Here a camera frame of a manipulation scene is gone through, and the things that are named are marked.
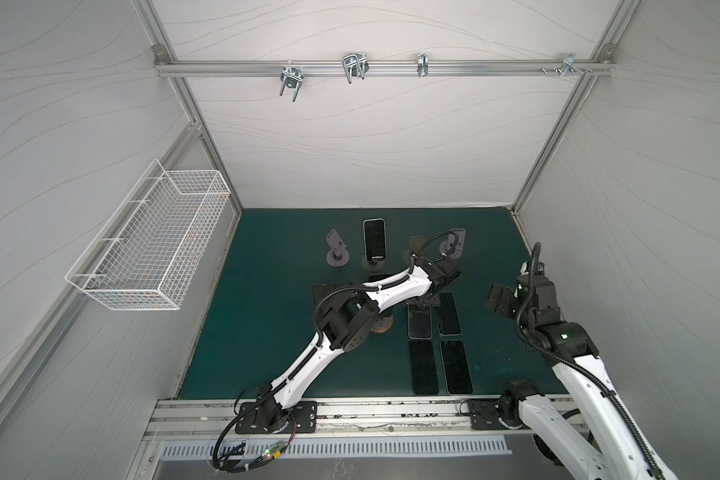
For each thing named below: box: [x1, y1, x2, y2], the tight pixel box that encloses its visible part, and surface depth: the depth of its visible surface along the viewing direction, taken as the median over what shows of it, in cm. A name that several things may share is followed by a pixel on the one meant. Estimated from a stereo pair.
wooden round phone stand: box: [370, 315, 394, 334], surface depth 91 cm
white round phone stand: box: [362, 252, 387, 272], surface depth 106 cm
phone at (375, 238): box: [363, 217, 387, 261], surface depth 97 cm
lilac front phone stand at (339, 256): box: [326, 229, 350, 267], surface depth 104 cm
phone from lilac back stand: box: [409, 340, 439, 395], surface depth 83 cm
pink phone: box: [408, 304, 432, 340], surface depth 89 cm
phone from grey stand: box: [440, 340, 474, 395], surface depth 83 cm
